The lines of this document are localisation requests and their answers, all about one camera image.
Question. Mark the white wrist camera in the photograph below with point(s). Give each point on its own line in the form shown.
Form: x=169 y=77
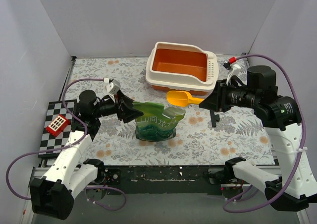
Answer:
x=112 y=86
x=232 y=67

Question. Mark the white and orange litter box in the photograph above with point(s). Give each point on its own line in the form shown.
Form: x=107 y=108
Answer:
x=174 y=66

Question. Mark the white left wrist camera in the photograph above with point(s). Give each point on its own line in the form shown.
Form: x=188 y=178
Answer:
x=112 y=86

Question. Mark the red white toy block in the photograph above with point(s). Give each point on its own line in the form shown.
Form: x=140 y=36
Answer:
x=57 y=125

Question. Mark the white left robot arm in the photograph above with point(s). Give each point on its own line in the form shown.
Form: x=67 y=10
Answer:
x=54 y=193

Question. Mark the small black plastic clip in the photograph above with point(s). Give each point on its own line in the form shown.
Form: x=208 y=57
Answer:
x=215 y=118

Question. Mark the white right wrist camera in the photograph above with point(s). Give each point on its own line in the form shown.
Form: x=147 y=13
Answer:
x=232 y=67

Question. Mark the yellow plastic litter scoop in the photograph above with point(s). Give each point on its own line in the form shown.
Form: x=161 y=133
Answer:
x=182 y=98

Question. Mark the green cat litter bag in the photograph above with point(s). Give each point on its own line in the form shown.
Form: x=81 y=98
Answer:
x=157 y=123

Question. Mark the black white checkerboard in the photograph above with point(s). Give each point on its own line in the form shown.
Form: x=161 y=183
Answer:
x=50 y=142

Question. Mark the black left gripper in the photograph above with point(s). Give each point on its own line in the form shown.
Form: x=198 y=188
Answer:
x=121 y=106

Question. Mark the floral patterned table mat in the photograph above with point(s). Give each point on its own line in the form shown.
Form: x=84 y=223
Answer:
x=238 y=133

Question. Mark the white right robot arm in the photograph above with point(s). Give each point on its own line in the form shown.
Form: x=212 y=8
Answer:
x=296 y=187

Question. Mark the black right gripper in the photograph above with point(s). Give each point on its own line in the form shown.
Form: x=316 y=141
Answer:
x=220 y=96

